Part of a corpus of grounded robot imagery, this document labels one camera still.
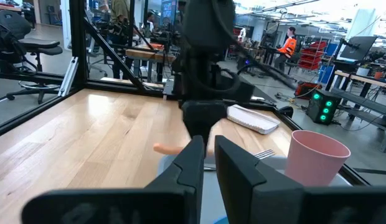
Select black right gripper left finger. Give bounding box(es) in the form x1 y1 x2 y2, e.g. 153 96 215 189
21 135 205 224

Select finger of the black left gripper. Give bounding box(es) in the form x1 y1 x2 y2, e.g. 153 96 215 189
204 100 228 147
181 100 206 147

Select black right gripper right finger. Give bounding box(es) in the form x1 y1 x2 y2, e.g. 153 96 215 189
214 135 386 224

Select fork with orange handle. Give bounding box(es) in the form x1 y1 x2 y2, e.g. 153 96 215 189
153 142 276 171

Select pink ribbed plastic cup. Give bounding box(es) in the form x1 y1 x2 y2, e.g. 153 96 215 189
285 129 352 187

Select black monitor on arm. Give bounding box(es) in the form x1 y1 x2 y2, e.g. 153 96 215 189
339 35 378 62

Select white spiral notebook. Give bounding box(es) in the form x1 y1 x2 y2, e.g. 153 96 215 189
226 104 281 135

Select wooden background table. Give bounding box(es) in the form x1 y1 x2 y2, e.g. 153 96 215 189
125 43 178 83

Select person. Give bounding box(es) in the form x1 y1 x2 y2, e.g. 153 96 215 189
273 26 297 73
143 11 157 32
109 0 132 79

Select red tool box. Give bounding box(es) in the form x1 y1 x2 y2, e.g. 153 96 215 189
294 80 323 100

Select red shelf rack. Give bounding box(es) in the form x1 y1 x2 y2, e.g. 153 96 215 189
298 40 327 71

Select computer tower green lights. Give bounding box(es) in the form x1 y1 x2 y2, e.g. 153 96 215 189
306 89 342 126

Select long wooden desk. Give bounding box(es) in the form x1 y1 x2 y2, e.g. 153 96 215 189
331 70 386 153

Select black office chair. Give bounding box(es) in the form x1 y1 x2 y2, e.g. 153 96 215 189
0 9 64 105

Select silver frame bracket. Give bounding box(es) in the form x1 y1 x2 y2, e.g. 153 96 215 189
57 56 79 97

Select black aluminium table frame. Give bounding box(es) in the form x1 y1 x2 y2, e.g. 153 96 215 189
0 0 386 187

